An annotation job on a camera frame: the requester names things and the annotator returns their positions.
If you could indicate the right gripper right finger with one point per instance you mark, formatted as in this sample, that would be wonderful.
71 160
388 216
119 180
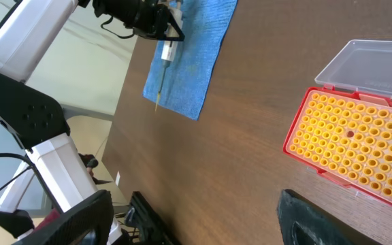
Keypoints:
301 224

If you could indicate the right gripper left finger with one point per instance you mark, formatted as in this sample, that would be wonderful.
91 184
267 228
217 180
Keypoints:
83 221

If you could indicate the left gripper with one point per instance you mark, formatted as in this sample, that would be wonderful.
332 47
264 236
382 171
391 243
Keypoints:
146 18

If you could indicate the white pipette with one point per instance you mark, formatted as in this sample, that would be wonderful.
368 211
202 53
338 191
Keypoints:
169 51

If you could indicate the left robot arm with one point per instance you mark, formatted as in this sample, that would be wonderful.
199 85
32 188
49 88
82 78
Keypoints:
29 112

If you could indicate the blue cloth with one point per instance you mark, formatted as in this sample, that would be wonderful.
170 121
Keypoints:
196 58

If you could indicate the red and yellow tip box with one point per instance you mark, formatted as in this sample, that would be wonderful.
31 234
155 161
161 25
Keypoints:
356 146

